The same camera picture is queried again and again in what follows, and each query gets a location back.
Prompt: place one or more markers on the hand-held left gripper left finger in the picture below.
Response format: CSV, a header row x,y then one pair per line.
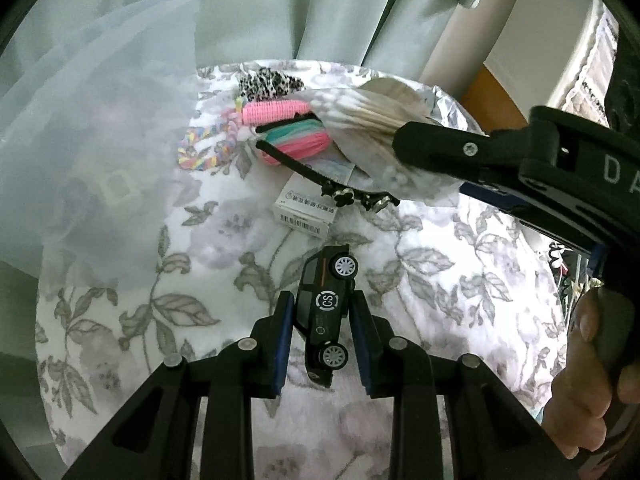
x,y
281,345

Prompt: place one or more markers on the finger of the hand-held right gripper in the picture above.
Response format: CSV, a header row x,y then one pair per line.
x,y
495,200
450,150

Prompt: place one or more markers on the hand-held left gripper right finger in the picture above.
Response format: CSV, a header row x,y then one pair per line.
x,y
362,347

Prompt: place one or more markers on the black toy car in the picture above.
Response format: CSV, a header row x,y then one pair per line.
x,y
322,305

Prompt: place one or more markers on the bag of cotton swabs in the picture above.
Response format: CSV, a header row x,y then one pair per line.
x,y
360,110

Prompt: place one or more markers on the white medicine box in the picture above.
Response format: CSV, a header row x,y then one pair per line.
x,y
300,207

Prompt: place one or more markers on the black flower headband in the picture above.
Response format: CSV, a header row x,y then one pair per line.
x,y
300,166

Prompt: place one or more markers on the clear plastic container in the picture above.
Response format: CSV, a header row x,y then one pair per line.
x,y
100,110

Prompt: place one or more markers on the person's right hand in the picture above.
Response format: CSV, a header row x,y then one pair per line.
x,y
575,400

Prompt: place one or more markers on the orange wooden board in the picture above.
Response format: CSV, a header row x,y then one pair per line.
x,y
495,105

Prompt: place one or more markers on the white lace cloth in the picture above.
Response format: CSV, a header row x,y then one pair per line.
x,y
592,60

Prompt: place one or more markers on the white furniture panel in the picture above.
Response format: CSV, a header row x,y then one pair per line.
x,y
540,45

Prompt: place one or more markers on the leopard print scrunchie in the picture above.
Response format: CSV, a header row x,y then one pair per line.
x,y
265,85

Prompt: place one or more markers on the green curtain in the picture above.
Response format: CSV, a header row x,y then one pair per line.
x,y
300,10

